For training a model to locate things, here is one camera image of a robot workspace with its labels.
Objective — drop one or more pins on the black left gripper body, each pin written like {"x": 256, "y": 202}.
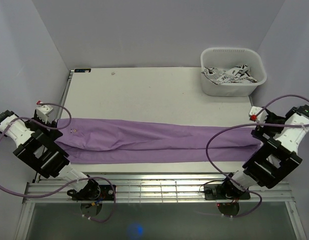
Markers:
{"x": 34, "y": 127}

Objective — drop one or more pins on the aluminium rail frame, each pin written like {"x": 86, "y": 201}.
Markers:
{"x": 164, "y": 206}

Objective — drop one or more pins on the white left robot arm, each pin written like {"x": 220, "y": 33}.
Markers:
{"x": 36, "y": 147}

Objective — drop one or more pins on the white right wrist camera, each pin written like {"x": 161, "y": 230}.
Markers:
{"x": 257, "y": 115}

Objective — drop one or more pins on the black blue label sticker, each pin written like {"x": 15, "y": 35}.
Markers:
{"x": 82, "y": 70}

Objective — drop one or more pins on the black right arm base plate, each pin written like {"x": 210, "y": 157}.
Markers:
{"x": 212, "y": 193}

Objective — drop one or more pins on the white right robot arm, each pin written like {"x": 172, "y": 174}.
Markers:
{"x": 278, "y": 155}

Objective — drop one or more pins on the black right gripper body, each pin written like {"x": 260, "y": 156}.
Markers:
{"x": 270, "y": 131}

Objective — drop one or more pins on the black white printed trousers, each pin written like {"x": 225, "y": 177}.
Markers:
{"x": 237, "y": 75}

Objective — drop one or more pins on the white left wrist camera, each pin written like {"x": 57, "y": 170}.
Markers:
{"x": 43, "y": 111}

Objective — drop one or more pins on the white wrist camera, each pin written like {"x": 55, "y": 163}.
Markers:
{"x": 257, "y": 115}
{"x": 43, "y": 111}

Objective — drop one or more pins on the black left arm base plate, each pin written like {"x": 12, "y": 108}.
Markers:
{"x": 108, "y": 193}

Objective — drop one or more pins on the purple trousers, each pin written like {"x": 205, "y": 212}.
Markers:
{"x": 112, "y": 141}

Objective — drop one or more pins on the white plastic basket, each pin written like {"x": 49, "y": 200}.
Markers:
{"x": 225, "y": 59}

